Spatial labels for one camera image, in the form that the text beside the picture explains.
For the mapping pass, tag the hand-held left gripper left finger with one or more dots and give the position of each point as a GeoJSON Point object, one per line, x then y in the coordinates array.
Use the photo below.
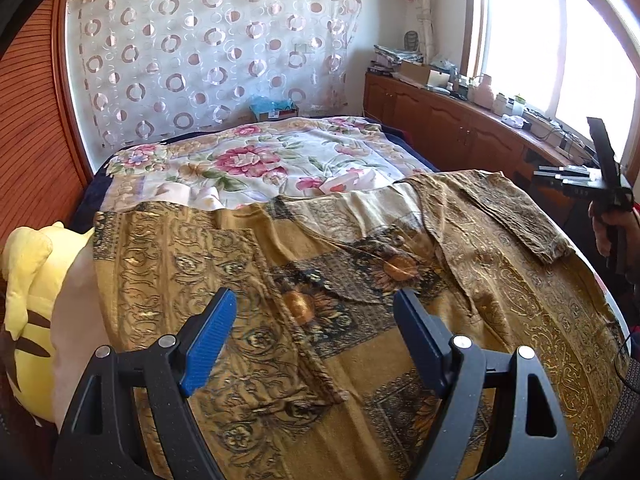
{"type": "Point", "coordinates": [210, 342]}

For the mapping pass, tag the white crumpled tissue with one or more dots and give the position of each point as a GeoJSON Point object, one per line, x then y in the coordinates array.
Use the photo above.
{"type": "Point", "coordinates": [512, 121]}

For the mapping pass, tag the blue box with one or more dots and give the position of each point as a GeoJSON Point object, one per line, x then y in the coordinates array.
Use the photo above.
{"type": "Point", "coordinates": [272, 109]}

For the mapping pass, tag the stack of magazines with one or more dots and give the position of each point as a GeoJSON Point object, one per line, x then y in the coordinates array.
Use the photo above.
{"type": "Point", "coordinates": [392, 57]}

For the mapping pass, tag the sheer circle pattern curtain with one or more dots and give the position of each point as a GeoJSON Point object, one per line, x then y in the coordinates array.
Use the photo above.
{"type": "Point", "coordinates": [200, 50]}

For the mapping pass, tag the pale pink pillow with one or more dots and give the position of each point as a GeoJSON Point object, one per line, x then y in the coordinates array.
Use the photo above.
{"type": "Point", "coordinates": [75, 320]}

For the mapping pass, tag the wooden slatted wardrobe door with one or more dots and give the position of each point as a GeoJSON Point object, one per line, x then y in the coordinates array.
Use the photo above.
{"type": "Point", "coordinates": [35, 130]}

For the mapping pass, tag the beige curtain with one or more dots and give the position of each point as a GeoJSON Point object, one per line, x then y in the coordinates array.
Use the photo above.
{"type": "Point", "coordinates": [422, 5]}

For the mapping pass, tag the white jug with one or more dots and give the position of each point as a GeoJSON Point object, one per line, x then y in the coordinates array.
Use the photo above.
{"type": "Point", "coordinates": [482, 91]}

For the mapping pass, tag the yellow plush toy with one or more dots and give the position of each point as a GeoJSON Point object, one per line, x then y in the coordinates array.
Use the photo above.
{"type": "Point", "coordinates": [30, 310]}

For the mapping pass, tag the cardboard box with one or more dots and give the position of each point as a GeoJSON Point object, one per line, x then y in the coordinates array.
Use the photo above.
{"type": "Point", "coordinates": [414, 72]}

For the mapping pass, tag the wooden cabinet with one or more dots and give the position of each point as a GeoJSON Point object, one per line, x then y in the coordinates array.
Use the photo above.
{"type": "Point", "coordinates": [440, 115]}

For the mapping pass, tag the floral blanket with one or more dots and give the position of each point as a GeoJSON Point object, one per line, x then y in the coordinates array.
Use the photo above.
{"type": "Point", "coordinates": [250, 160]}

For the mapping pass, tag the person's right hand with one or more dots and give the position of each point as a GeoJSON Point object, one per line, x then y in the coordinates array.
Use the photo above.
{"type": "Point", "coordinates": [600, 235]}

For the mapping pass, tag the window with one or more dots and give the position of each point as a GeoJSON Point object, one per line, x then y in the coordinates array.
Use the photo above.
{"type": "Point", "coordinates": [540, 35]}

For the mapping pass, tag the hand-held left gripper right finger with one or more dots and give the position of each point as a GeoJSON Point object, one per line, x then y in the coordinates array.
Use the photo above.
{"type": "Point", "coordinates": [420, 345]}

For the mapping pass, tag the golden patterned shirt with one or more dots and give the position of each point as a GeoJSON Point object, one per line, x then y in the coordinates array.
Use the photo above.
{"type": "Point", "coordinates": [380, 310]}

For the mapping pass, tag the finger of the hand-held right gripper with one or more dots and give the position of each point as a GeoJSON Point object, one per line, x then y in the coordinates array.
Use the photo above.
{"type": "Point", "coordinates": [560, 167]}
{"type": "Point", "coordinates": [555, 175]}

